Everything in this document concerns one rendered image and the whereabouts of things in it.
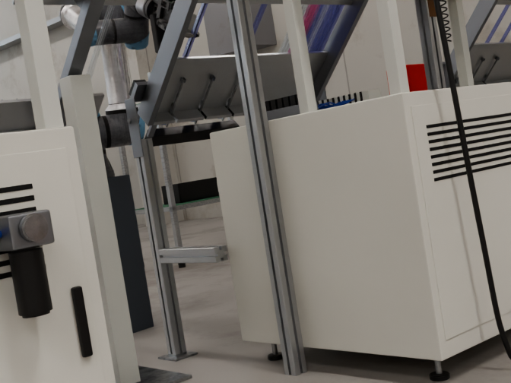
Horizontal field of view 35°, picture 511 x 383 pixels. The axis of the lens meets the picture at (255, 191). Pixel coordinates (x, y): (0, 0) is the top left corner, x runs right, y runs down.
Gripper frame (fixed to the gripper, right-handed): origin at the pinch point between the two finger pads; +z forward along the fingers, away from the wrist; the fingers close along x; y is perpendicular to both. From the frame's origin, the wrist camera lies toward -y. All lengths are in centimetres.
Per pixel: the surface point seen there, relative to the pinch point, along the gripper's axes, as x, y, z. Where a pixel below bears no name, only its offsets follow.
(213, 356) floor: -9, -79, 44
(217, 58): 10.8, -6.9, -0.1
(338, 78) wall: 394, -138, -272
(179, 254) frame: -13, -54, 27
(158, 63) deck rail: -10.0, -7.7, -0.6
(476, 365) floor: 7, -39, 110
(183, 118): 2.9, -25.7, -1.2
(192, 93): 6.3, -18.9, -3.1
